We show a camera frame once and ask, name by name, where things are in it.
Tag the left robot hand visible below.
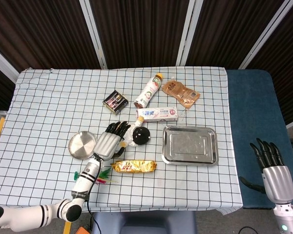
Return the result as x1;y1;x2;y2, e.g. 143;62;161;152
93;121;132;161

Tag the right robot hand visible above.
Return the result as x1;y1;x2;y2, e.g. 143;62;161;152
239;138;293;204

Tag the gold foil snack packet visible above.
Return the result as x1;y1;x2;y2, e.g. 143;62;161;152
111;159;158;173

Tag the black white cow plush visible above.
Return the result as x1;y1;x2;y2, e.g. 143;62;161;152
121;116;151;148

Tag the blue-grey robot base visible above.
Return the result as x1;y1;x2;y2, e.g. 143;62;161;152
91;211;198;234

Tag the round steel plate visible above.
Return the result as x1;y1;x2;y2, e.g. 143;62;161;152
68;131;98;160

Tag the colourful feather shuttlecock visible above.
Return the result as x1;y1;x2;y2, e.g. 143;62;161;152
73;167;120;186

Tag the black luncheon meat can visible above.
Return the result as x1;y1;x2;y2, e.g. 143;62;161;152
102;89;129;115

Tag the white pink toothpaste box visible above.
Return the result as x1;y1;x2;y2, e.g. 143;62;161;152
136;106;179;122

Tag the white checkered tablecloth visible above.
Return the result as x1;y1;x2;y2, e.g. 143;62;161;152
0;67;244;217

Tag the white pink drink bottle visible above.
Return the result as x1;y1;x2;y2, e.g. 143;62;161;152
133;72;165;109

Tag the rectangular steel tray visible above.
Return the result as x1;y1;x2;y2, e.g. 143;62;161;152
161;125;220;167

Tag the orange floor object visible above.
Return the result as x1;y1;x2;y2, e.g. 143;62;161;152
75;226;93;234

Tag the brown sauce pouch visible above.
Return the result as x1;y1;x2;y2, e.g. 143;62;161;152
161;79;201;110

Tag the black floor cable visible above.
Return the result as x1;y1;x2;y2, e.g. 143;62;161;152
234;226;256;234

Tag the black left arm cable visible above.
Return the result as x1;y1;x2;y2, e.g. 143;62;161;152
86;159;103;234

